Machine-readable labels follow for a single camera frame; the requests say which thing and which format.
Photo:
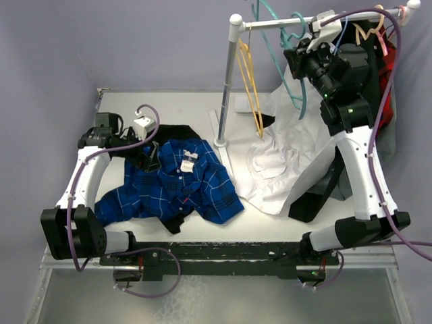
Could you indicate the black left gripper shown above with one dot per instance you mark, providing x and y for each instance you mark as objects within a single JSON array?
[{"x": 154, "y": 163}]

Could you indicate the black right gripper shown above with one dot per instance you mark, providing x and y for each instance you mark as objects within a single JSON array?
[{"x": 299, "y": 57}]

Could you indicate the blue plaid shirt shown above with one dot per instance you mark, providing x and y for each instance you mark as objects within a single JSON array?
[{"x": 190, "y": 178}]

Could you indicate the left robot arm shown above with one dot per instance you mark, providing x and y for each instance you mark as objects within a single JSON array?
[{"x": 71, "y": 228}]

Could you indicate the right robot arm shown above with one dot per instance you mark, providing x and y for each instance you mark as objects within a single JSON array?
[{"x": 376, "y": 216}]

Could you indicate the light blue hanger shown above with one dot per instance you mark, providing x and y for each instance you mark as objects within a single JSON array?
[{"x": 338, "y": 43}]

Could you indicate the yellow velvet hanger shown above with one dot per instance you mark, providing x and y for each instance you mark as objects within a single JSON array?
[{"x": 246, "y": 66}]

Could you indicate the beige hanger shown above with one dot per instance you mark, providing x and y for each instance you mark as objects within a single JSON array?
[{"x": 362, "y": 35}]

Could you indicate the black hanging shirt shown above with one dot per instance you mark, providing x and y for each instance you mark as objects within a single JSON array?
[{"x": 371, "y": 101}]

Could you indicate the red plaid hanging shirt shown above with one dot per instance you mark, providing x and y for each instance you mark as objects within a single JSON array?
[{"x": 385, "y": 64}]

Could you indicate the white shirt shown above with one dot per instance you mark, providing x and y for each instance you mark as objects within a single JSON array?
[{"x": 294, "y": 152}]

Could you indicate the black garment on table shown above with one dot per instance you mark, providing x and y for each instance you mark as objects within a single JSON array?
[{"x": 175, "y": 131}]

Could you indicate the silver clothes rack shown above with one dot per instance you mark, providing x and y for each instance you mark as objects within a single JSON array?
[{"x": 398, "y": 15}]

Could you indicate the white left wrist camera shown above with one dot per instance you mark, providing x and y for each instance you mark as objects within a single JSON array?
[{"x": 142, "y": 126}]

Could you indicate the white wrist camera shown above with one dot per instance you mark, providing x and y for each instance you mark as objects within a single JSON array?
[
  {"x": 324, "y": 34},
  {"x": 142, "y": 126}
]

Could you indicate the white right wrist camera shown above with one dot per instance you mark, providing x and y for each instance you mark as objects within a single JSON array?
[{"x": 324, "y": 34}]

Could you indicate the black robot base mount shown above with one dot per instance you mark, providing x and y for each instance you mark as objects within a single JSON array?
[{"x": 277, "y": 259}]

